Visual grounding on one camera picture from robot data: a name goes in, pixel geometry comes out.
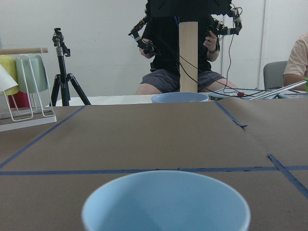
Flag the light blue cup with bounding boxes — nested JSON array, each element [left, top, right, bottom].
[[81, 170, 251, 231]]

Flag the white wire cup rack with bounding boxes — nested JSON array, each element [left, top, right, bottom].
[[0, 48, 57, 131]]

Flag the yellow upturned cup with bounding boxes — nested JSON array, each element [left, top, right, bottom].
[[0, 55, 19, 95]]

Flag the green upturned cup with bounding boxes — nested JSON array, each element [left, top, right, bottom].
[[15, 54, 48, 93]]

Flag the person in pink shirt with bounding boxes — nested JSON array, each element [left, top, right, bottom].
[[283, 33, 308, 86]]

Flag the black camera tripod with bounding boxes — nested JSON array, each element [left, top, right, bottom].
[[51, 27, 91, 106]]

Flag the seated operator in black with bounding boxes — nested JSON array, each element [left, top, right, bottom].
[[131, 15, 236, 95]]

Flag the large blue bowl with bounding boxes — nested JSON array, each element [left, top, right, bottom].
[[152, 92, 208, 103]]

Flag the grey chair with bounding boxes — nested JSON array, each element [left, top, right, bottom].
[[263, 61, 287, 90]]

